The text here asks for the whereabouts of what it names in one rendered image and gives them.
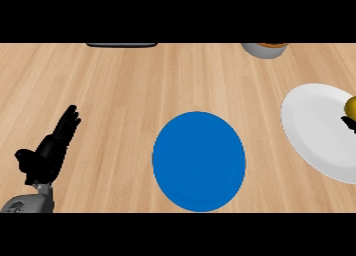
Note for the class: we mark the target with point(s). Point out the dark flat appliance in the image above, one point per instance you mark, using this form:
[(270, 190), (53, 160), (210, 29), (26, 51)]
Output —
[(121, 44)]

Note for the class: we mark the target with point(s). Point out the white plate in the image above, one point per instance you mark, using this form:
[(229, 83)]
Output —
[(319, 133)]

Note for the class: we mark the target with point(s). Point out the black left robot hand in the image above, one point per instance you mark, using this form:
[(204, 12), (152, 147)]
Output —
[(43, 160)]

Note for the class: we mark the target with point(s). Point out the blue plate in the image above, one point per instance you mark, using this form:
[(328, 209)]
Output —
[(198, 162)]

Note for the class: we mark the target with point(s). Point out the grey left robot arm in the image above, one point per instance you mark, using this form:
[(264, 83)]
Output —
[(28, 202)]

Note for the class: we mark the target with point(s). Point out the grey pot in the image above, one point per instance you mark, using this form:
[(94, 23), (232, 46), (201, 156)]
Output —
[(264, 50)]

